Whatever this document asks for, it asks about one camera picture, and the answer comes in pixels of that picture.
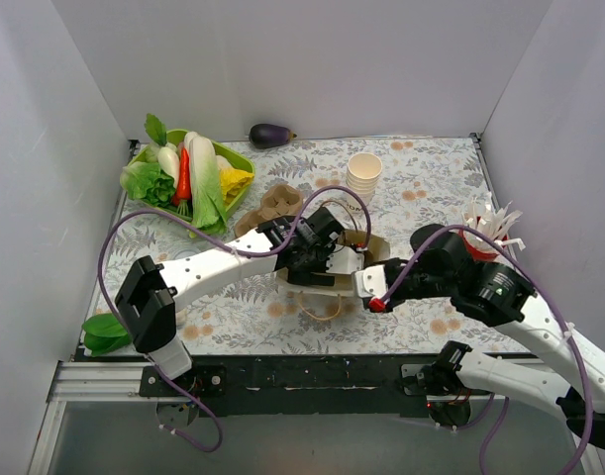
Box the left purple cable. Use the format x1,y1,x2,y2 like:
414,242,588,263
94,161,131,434
97,186,372,453

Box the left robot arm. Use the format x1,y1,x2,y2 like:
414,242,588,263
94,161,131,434
115,208,345,396

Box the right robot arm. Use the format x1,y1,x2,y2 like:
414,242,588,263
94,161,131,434
383,232,605,450

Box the purple cable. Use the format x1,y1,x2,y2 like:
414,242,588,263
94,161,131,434
97,186,372,453
380,225,594,475

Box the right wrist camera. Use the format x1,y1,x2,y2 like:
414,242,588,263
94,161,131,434
353,265,388,313

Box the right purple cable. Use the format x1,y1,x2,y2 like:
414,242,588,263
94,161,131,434
380,225,594,475

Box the black metal base rail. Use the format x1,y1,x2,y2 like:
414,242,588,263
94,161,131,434
139,353,496,420

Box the red orange pepper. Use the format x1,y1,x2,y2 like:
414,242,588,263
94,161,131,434
171,148,192,207

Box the green lettuce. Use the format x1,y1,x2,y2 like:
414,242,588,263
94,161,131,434
120,161,176,207

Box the yellow cabbage leaf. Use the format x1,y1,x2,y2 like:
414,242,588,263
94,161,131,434
219,168,254,201

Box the brown pulp cup carrier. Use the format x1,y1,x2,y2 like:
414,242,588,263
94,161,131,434
234,184,304,238

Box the stack of white paper cups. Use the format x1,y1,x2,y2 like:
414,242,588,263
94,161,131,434
346,152,383,205

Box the green bok choy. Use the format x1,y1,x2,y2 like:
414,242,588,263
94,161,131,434
82,313,132,357

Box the white paper straws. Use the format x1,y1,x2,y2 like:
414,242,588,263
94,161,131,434
462,193,526,250

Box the red cup holder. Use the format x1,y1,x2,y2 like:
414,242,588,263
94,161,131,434
459,231,500,262

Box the white daikon radish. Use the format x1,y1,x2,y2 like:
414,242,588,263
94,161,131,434
157,146,180,188

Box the brown paper bag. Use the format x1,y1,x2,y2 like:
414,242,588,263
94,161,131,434
275,200,393,322

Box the purple eggplant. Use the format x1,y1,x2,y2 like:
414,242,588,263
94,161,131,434
249,123,297,149

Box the white napa cabbage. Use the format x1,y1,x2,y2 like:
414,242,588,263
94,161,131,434
184,132,227,235

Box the green plastic tray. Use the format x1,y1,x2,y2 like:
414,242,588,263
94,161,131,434
120,115,255,235

